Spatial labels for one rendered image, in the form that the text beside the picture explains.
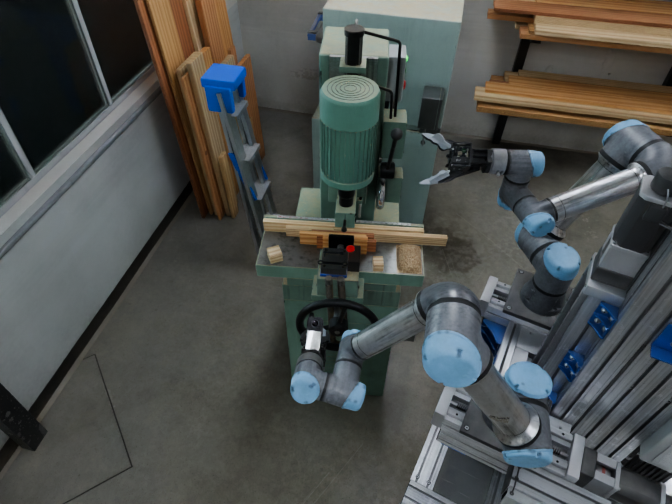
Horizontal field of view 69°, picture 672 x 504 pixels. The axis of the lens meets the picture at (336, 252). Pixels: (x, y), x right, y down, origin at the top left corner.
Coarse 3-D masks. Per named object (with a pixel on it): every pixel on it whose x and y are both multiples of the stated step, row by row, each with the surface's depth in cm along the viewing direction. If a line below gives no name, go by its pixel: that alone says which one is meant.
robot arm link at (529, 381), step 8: (512, 368) 130; (520, 368) 130; (528, 368) 130; (536, 368) 130; (504, 376) 131; (512, 376) 127; (520, 376) 127; (528, 376) 128; (536, 376) 128; (544, 376) 128; (512, 384) 126; (520, 384) 125; (528, 384) 126; (536, 384) 126; (544, 384) 126; (552, 384) 127; (520, 392) 125; (528, 392) 124; (536, 392) 124; (544, 392) 124; (520, 400) 124; (528, 400) 124; (536, 400) 124; (544, 400) 125
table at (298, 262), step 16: (272, 240) 181; (288, 240) 182; (288, 256) 176; (304, 256) 176; (368, 256) 177; (384, 256) 177; (272, 272) 175; (288, 272) 174; (304, 272) 174; (368, 272) 171; (384, 272) 171
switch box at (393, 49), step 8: (392, 48) 164; (392, 56) 159; (392, 64) 161; (400, 64) 161; (392, 72) 163; (400, 72) 163; (392, 80) 165; (400, 80) 165; (392, 88) 167; (400, 88) 167; (400, 96) 169
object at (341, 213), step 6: (354, 198) 173; (336, 204) 170; (354, 204) 170; (336, 210) 168; (342, 210) 168; (348, 210) 168; (354, 210) 168; (336, 216) 169; (342, 216) 168; (348, 216) 168; (354, 216) 168; (336, 222) 171; (342, 222) 170; (348, 222) 170; (354, 222) 170
